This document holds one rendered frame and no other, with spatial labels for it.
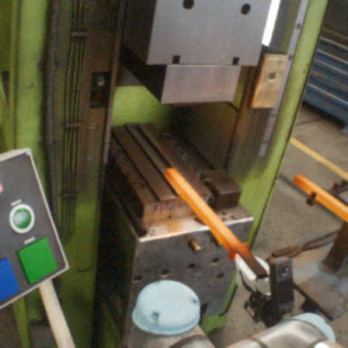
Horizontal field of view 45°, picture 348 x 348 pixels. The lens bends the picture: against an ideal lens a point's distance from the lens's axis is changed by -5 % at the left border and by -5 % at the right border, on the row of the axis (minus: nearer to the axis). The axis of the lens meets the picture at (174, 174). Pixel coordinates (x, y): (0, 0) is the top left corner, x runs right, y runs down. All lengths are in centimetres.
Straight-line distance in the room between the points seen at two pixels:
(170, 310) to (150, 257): 71
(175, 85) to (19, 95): 36
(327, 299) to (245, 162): 51
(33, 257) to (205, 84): 55
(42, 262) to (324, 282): 88
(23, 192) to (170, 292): 48
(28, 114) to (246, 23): 56
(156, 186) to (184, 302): 73
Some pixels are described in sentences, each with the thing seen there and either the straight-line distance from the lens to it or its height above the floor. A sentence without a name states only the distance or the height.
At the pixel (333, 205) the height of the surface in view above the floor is 103.
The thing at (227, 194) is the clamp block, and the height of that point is 97.
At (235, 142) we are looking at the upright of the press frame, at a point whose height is 106.
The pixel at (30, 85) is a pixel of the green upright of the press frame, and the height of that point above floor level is 127.
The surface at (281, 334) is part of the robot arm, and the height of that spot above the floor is 127.
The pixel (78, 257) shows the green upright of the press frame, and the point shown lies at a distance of 141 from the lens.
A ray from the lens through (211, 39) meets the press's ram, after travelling 100.
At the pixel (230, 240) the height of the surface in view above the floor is 102.
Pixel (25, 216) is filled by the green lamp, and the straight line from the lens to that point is 91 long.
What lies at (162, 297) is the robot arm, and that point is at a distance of 51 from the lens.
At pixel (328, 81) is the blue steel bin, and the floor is 42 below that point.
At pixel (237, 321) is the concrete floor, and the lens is 224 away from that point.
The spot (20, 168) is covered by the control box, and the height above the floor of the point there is 117.
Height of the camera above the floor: 167
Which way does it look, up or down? 32 degrees down
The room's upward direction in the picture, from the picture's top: 11 degrees clockwise
